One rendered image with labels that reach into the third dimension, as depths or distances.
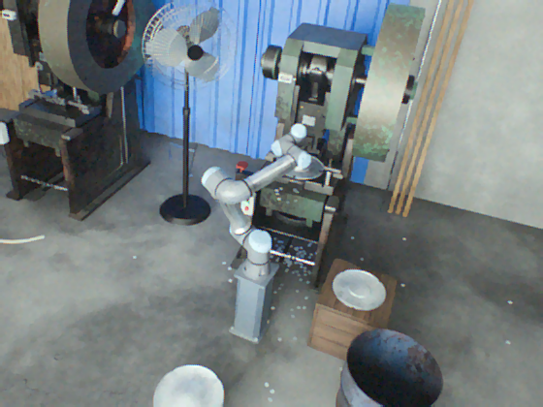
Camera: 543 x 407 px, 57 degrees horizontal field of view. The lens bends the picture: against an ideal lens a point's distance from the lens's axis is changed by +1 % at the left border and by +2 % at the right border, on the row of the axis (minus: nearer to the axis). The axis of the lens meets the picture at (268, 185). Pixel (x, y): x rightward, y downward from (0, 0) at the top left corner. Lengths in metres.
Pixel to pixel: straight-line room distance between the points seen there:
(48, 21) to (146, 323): 1.75
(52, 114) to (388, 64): 2.28
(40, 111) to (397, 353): 2.72
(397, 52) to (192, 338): 1.86
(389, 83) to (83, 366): 2.08
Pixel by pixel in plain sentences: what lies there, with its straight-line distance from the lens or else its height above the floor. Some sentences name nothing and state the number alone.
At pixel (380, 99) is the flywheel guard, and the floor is 1.40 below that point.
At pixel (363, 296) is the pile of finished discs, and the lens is 2.79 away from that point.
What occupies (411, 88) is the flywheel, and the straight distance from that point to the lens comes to 2.73.
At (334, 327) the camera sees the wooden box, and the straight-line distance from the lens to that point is 2.78.
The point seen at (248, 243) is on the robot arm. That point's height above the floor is 0.64.
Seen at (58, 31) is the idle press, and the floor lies 1.39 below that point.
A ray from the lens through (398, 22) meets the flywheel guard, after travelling 2.53.
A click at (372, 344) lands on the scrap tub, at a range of 2.56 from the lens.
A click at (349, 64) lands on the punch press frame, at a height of 1.44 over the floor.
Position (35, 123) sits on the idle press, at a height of 0.64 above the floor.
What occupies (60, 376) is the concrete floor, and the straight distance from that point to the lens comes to 2.88.
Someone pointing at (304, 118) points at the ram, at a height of 1.07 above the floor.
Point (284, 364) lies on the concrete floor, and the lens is 2.86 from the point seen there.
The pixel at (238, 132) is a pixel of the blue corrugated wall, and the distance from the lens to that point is 4.45.
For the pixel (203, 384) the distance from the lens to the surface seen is 2.34.
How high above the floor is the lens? 2.27
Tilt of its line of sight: 33 degrees down
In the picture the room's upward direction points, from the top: 7 degrees clockwise
